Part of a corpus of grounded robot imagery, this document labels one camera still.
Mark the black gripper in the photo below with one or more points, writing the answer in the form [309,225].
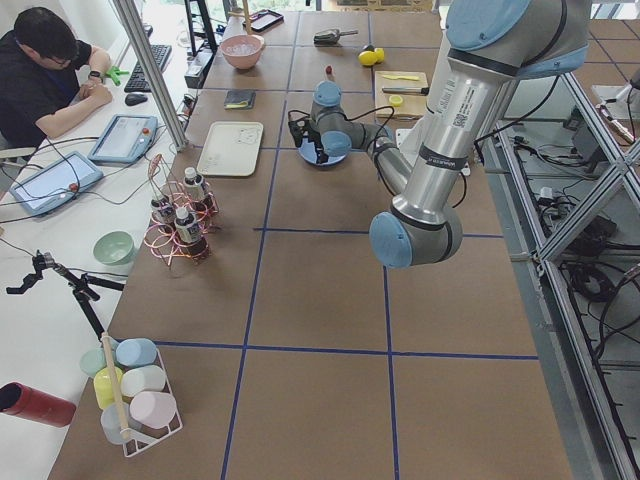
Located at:
[317,139]

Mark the blue plate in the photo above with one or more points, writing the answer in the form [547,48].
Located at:
[308,153]

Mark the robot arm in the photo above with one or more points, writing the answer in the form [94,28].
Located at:
[485,45]

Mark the cream bear tray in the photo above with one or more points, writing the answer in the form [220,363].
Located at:
[231,149]

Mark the lemon half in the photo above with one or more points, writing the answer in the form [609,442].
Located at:
[395,100]

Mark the steel cylinder tool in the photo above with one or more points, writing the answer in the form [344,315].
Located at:
[421,91]

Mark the wooden cutting board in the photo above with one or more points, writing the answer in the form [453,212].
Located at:
[413,106]

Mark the grey folded cloth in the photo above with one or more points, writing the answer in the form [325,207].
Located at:
[239,99]

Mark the yellow plastic knife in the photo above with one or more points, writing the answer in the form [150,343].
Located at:
[401,77]

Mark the round yellow lemon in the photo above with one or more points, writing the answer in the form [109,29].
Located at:
[368,58]

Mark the oval yellow lemon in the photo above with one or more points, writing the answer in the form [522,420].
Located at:
[379,54]

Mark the dark drink bottle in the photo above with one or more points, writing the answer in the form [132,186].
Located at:
[190,233]
[163,211]
[194,186]

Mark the pink ice bowl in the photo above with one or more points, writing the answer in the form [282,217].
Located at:
[242,51]

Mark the black mouse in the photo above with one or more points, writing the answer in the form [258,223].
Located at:
[135,98]

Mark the blue teach pendant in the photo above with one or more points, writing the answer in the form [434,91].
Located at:
[56,184]
[125,139]

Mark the green bowl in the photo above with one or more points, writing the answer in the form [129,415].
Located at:
[114,248]

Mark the blue cup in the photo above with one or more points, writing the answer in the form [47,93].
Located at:
[136,352]

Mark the black tripod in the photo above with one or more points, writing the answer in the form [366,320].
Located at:
[80,286]

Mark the white cup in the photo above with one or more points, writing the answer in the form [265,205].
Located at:
[146,378]

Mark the seated person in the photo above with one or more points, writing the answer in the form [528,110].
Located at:
[50,80]

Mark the pink cup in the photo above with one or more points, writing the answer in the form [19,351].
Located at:
[153,409]

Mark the yellow cup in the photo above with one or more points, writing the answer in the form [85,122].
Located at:
[103,389]

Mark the red cylinder bottle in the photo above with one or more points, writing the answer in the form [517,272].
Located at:
[28,403]

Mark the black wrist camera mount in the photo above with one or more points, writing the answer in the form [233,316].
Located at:
[298,123]

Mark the copper wire bottle rack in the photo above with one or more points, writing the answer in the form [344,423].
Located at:
[167,246]

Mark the aluminium frame post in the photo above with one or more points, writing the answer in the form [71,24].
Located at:
[129,18]

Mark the white wire cup rack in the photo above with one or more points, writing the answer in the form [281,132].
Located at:
[117,424]

